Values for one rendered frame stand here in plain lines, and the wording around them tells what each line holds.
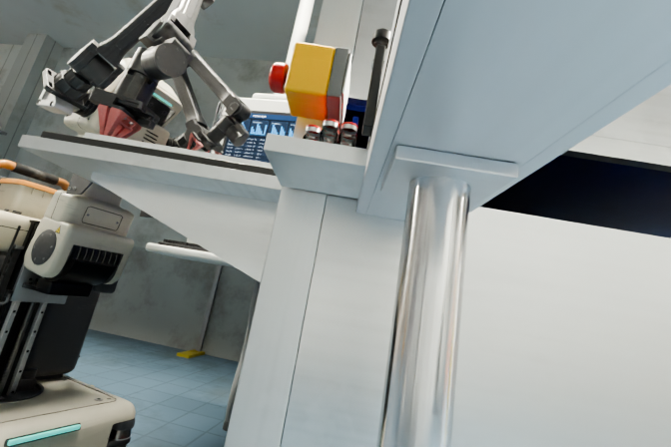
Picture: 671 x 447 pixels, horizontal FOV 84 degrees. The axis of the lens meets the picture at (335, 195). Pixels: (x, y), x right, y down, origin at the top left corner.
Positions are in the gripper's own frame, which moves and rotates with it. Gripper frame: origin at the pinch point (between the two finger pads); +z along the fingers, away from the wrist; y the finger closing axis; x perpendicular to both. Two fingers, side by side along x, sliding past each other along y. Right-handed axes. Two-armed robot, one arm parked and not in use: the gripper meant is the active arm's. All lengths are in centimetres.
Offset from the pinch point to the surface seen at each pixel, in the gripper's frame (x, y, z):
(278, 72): -18.0, 32.5, -13.1
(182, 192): -1.5, 18.1, 3.4
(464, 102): -40, 53, -2
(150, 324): 327, -138, 100
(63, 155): -10.0, 3.2, 4.9
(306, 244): -10.3, 42.3, 5.9
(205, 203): -1.3, 22.5, 3.9
